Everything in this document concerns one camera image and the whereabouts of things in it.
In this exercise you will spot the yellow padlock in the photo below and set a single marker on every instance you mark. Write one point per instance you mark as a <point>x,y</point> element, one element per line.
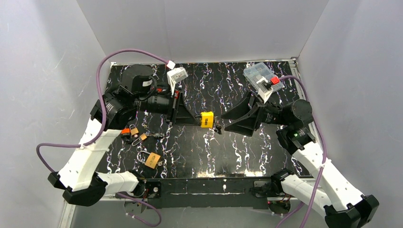
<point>206,119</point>

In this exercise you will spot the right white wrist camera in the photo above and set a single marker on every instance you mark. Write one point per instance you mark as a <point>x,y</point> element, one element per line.
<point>267,86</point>

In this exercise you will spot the orange black padlock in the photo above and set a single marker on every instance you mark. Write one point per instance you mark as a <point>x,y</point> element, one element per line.
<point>130,133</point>

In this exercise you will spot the small brass padlock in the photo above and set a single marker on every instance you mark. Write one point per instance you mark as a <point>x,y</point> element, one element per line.
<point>139,139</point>

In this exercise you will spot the clear plastic screw box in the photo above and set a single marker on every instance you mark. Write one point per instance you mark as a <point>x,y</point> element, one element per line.
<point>258,69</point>

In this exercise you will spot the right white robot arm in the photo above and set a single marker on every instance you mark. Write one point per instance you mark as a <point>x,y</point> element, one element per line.
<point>332,196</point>

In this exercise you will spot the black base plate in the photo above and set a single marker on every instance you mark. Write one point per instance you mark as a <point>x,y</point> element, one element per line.
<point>249,192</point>

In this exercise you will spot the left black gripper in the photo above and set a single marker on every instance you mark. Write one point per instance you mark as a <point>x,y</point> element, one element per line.
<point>173,109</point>

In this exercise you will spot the large brass padlock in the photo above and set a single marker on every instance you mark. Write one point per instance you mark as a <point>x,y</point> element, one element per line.
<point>150,159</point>

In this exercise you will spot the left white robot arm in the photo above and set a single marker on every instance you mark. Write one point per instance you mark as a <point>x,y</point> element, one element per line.
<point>137,91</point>

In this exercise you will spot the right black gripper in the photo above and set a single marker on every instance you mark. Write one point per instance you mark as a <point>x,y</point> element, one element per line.
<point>256,114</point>

